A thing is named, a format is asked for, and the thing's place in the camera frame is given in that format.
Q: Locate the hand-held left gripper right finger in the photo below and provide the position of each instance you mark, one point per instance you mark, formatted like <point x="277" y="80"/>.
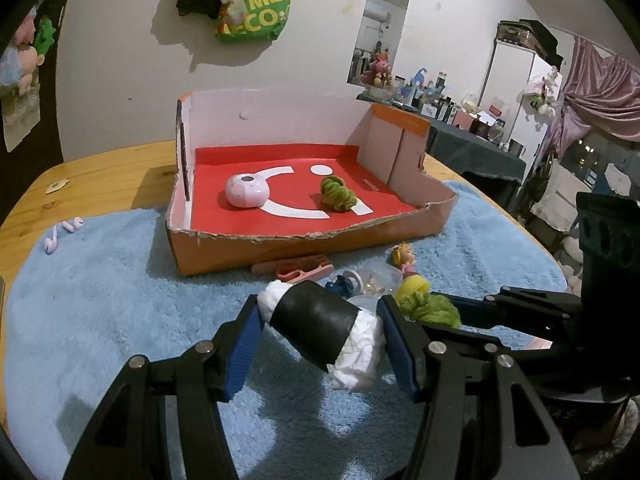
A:
<point x="401" y="355"/>

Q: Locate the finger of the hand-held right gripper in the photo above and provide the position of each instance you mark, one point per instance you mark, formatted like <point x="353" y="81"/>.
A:
<point x="530" y="310"/>
<point x="480" y="337"/>

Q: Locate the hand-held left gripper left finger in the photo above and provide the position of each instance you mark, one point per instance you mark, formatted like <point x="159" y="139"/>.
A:
<point x="245" y="346"/>

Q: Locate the green yarn scrunchie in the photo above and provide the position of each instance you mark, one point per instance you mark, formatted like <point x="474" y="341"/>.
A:
<point x="430" y="310"/>
<point x="338" y="194"/>

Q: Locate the black and white paper roll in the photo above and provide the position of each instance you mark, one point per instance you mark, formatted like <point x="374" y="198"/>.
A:
<point x="315" y="325"/>

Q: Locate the clear plastic cup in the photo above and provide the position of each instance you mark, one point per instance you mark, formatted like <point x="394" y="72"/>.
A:
<point x="377" y="277"/>

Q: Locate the blue figurine with white base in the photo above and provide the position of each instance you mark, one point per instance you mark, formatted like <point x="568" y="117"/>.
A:
<point x="345" y="284"/>

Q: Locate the cardboard box with red bottom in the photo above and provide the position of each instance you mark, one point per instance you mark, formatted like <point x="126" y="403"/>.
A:
<point x="300" y="190"/>

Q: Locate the pink scissors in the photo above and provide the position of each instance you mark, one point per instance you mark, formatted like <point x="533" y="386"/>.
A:
<point x="265" y="266"/>

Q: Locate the pink clip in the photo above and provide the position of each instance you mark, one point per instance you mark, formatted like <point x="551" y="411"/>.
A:
<point x="305" y="272"/>

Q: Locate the blonde princess figurine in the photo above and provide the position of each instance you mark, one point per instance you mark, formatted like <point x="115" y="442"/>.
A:
<point x="403" y="260"/>

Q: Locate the blue fluffy mat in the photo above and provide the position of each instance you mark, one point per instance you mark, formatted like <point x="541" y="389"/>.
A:
<point x="100" y="300"/>

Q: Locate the metal cup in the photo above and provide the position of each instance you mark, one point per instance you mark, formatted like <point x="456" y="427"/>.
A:
<point x="516" y="148"/>

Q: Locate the pink round device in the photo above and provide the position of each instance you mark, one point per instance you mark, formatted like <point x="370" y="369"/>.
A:
<point x="247" y="191"/>

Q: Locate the side table with dark cloth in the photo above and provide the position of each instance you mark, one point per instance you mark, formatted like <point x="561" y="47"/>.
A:
<point x="475" y="160"/>

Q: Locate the pink curtain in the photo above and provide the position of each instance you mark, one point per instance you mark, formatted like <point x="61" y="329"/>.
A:
<point x="600" y="85"/>

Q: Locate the white artificial flowers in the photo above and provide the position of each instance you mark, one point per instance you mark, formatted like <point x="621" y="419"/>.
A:
<point x="545" y="90"/>

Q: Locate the white refrigerator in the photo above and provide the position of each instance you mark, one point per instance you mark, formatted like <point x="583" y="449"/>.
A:
<point x="510" y="95"/>

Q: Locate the pink earbud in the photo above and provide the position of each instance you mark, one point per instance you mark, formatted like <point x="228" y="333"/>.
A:
<point x="50" y="242"/>
<point x="74" y="223"/>

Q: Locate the cluster of bottles and jars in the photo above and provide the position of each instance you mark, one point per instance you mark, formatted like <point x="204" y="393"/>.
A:
<point x="440" y="102"/>

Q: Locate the small table sticker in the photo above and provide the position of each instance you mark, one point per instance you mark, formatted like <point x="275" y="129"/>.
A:
<point x="56" y="186"/>

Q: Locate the dark suitcase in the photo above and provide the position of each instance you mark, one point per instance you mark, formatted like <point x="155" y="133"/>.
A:
<point x="530" y="35"/>

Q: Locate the pink rabbit plush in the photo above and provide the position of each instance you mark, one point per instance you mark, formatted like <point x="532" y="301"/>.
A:
<point x="377" y="70"/>

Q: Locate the green shopping bag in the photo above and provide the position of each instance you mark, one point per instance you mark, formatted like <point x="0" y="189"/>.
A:
<point x="260" y="15"/>

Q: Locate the pale pink plush doll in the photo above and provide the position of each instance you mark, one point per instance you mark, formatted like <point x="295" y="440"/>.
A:
<point x="29" y="67"/>

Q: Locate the green plush toy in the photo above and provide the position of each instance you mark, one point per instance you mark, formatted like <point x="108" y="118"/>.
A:
<point x="45" y="35"/>

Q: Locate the pink plush toy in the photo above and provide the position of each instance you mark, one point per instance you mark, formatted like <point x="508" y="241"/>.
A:
<point x="25" y="27"/>

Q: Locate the wall mirror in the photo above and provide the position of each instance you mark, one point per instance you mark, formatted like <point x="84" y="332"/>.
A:
<point x="385" y="15"/>

